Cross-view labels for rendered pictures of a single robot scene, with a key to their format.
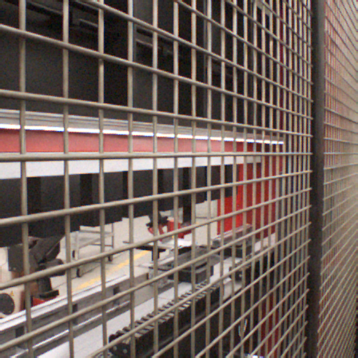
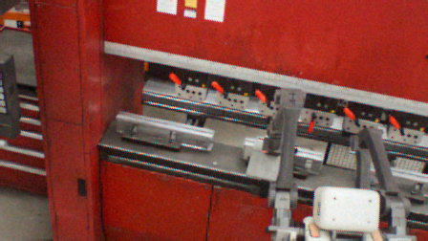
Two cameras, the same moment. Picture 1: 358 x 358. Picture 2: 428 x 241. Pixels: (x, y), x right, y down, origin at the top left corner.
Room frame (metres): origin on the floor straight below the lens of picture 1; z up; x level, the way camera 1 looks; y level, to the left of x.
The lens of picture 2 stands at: (2.96, 1.95, 2.73)
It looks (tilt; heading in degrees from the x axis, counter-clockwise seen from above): 36 degrees down; 249
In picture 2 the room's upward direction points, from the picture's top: 7 degrees clockwise
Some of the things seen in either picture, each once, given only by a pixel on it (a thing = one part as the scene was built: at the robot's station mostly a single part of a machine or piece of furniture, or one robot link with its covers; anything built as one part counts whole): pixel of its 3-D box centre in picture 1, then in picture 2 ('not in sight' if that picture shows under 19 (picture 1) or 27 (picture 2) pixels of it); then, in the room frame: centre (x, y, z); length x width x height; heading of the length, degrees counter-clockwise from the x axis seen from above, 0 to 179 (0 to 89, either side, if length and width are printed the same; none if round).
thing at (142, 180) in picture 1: (134, 192); (363, 114); (1.53, 0.16, 1.26); 0.15 x 0.09 x 0.17; 150
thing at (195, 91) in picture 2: (225, 179); (193, 80); (2.23, -0.23, 1.26); 0.15 x 0.09 x 0.17; 150
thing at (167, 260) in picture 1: (180, 264); (282, 156); (1.81, 0.00, 0.92); 0.39 x 0.06 x 0.10; 150
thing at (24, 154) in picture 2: not in sight; (31, 121); (2.99, -1.07, 0.50); 0.50 x 0.50 x 1.00; 60
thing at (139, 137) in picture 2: not in sight; (151, 141); (2.41, -0.27, 0.89); 0.30 x 0.05 x 0.03; 150
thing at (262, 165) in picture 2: (157, 241); (268, 161); (1.93, 0.10, 1.00); 0.26 x 0.18 x 0.01; 60
